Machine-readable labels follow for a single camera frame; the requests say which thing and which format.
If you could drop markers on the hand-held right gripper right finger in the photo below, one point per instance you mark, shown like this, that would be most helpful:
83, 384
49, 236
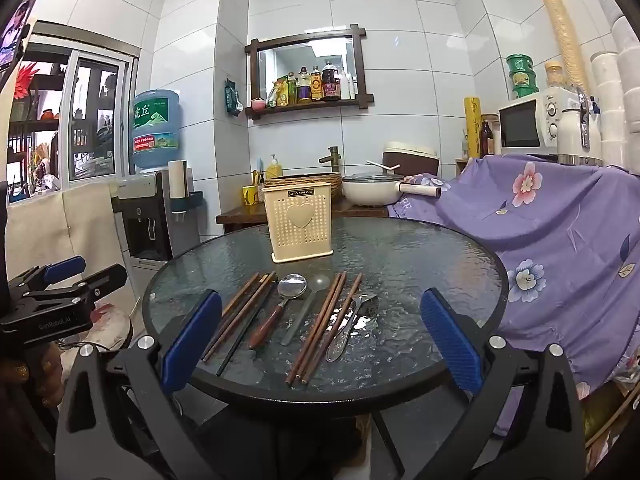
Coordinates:
450, 342

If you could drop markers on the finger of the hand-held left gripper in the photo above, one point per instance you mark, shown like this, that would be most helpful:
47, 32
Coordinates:
100, 282
62, 267

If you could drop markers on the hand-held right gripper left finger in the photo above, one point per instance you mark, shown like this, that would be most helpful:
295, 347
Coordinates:
192, 342

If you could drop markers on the brown wooden chopstick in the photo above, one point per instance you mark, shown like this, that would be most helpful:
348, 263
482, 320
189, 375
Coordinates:
318, 327
334, 327
323, 327
242, 292
312, 327
240, 310

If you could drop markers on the black chopstick with tan top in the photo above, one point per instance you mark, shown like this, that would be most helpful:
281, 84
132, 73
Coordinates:
247, 310
246, 330

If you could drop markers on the silver metal spoon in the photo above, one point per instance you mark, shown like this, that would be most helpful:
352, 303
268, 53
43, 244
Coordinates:
357, 305
336, 347

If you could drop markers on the cream plastic utensil holder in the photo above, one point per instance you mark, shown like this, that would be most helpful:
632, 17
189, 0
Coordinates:
300, 230

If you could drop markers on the person's left forearm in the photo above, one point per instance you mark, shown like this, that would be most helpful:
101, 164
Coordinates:
20, 435

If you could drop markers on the person's left hand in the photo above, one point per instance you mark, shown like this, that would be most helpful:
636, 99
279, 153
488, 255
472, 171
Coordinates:
25, 372

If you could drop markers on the beige cloth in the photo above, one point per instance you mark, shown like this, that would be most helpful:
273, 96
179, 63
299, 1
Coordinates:
75, 230

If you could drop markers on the water dispenser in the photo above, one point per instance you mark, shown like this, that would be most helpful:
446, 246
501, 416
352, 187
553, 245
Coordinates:
150, 220

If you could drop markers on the round glass table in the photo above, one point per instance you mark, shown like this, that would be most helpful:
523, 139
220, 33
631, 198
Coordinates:
400, 260

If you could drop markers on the grey translucent plastic spoon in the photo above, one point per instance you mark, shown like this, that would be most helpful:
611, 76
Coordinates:
300, 325

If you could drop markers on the teal roll holder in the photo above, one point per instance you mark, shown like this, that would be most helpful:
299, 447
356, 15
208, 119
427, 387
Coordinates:
187, 202

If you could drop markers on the dark wooden side table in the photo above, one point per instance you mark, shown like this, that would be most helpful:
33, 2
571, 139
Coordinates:
240, 217

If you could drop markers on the yellow cup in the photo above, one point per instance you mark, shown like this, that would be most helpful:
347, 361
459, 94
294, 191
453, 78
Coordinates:
250, 196

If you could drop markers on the purple floral cloth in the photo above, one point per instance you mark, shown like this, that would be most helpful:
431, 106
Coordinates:
550, 220

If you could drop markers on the sliding window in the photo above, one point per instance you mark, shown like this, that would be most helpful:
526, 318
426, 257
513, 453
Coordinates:
95, 110

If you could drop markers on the blue water jug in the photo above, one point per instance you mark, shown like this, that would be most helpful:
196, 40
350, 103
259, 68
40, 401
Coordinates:
156, 130

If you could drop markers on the white pan with glass lid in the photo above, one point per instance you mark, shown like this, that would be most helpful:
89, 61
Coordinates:
367, 192

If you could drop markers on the brown and white rice cooker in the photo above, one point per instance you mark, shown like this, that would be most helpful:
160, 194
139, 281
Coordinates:
410, 157

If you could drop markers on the white rice paddle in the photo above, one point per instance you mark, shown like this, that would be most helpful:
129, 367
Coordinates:
382, 165

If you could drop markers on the red artificial flower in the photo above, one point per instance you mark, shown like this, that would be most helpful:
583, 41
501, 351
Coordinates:
27, 80

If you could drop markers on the yellow dish soap bottle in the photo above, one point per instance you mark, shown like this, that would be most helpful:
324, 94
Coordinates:
273, 167

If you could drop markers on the woven pattern wash basin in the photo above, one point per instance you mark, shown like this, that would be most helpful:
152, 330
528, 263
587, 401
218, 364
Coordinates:
337, 185

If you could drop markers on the brown glass bottle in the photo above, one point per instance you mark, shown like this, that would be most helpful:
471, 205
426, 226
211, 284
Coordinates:
486, 140

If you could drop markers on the bronze bamboo-style faucet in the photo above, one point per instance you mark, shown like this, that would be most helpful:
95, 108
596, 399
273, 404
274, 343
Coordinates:
331, 157

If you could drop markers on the white microwave oven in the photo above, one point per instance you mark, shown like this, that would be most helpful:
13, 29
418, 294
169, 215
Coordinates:
520, 127

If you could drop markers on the green packet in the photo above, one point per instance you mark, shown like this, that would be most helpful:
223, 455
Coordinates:
233, 99

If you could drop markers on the pink small bowl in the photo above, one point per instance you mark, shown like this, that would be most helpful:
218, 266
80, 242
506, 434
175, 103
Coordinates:
258, 105

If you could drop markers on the smartphone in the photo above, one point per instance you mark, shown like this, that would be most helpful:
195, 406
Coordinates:
17, 25

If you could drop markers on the yellow seasoning bag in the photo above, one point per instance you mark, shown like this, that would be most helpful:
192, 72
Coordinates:
277, 95

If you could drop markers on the green lidded tub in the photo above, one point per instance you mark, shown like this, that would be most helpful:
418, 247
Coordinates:
522, 79
520, 63
525, 92

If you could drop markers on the green and yellow bottle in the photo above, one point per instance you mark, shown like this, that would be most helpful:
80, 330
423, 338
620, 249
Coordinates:
291, 91

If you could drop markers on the white plastic bottle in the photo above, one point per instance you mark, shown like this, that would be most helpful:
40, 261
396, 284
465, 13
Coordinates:
349, 86

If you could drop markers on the purple label bottle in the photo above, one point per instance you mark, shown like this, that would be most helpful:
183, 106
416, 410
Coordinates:
305, 90

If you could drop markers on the amber sauce bottle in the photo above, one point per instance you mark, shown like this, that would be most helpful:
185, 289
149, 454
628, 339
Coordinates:
316, 87

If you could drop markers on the dark soy sauce bottle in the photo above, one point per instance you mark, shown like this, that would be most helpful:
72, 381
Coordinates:
331, 85

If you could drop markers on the jar with yellow lid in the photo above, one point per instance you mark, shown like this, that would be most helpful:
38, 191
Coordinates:
555, 76

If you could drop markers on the tall stack of paper cups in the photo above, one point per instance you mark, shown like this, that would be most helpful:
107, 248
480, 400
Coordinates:
562, 35

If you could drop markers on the wooden framed wall shelf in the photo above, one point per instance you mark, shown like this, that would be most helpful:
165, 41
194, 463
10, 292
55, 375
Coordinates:
360, 65

